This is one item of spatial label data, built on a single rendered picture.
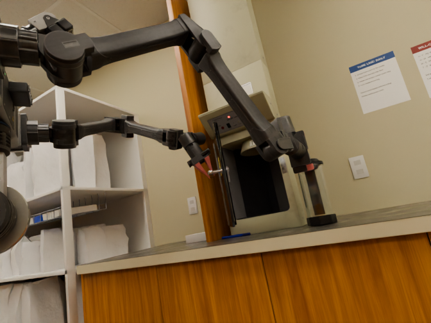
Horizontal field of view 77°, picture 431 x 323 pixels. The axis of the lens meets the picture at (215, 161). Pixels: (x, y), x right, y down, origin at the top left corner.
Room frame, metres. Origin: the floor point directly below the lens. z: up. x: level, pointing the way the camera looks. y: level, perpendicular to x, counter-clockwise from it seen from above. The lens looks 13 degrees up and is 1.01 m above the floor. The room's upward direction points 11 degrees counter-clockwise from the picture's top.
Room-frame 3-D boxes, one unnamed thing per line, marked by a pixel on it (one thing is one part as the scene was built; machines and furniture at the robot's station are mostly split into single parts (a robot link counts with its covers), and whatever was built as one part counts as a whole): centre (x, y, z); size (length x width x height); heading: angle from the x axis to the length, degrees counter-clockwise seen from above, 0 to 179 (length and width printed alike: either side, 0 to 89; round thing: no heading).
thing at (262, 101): (1.15, -0.13, 1.46); 0.32 x 0.11 x 0.10; 63
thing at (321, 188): (1.03, -0.34, 1.06); 0.11 x 0.11 x 0.21
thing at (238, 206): (1.32, -0.21, 1.19); 0.26 x 0.24 x 0.35; 63
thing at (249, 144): (1.29, -0.21, 1.34); 0.18 x 0.18 x 0.05
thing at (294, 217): (1.32, -0.21, 1.32); 0.32 x 0.25 x 0.77; 63
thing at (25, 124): (0.92, 0.63, 1.45); 0.09 x 0.08 x 0.12; 31
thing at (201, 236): (1.49, 0.13, 0.96); 0.16 x 0.12 x 0.04; 69
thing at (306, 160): (0.89, -0.27, 1.20); 0.07 x 0.07 x 0.10; 63
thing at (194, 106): (1.45, -0.02, 1.64); 0.49 x 0.03 x 1.40; 153
